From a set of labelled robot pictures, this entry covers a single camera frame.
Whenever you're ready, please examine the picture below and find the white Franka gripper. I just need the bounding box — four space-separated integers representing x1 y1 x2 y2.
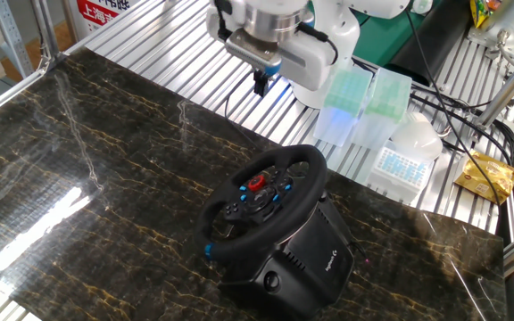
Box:
205 3 344 98

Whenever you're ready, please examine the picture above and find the black racing steering wheel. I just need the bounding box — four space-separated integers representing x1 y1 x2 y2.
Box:
194 144 328 265

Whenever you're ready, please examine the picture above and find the black Logitech wheel base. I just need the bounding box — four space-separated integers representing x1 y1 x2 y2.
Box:
218 191 356 320

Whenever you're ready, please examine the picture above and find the green pipette tip box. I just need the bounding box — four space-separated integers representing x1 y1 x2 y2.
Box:
350 67 413 152
312 65 374 148

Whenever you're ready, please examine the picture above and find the green cutting mat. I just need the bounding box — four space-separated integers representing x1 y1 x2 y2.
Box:
352 0 424 69

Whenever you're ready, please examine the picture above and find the white tube rack box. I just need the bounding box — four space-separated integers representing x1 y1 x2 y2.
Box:
366 145 435 205

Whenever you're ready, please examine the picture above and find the white plastic lid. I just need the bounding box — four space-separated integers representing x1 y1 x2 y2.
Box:
389 112 444 162

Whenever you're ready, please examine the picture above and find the black marble pattern board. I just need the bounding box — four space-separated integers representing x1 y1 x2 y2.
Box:
0 46 508 321

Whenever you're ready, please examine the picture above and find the red white printed sign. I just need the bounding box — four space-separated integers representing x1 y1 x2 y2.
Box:
76 0 134 33

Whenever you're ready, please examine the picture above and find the white round cap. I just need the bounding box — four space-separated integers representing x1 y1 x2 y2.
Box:
410 0 435 14

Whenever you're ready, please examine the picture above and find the black rolled mat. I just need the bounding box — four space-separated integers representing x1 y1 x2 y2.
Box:
385 0 476 88

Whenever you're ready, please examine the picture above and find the yellow snack bag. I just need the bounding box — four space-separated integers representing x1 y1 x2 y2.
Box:
469 0 504 30

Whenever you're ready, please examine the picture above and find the gold foil packet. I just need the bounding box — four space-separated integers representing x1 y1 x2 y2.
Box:
453 149 514 206

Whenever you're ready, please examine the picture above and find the grey metal shelf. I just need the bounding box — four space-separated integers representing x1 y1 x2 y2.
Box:
0 0 35 97

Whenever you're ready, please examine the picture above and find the silver wrist camera blue cap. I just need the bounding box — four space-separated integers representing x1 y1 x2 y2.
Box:
224 28 284 78

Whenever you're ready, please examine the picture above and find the thin black table cable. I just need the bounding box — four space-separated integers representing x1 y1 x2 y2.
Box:
223 70 261 151

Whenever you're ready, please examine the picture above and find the aluminium frame strut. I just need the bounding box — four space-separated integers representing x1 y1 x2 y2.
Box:
29 0 64 63
474 37 514 130

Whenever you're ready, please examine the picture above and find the black cable bundle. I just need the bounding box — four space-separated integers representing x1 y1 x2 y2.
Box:
410 86 514 167

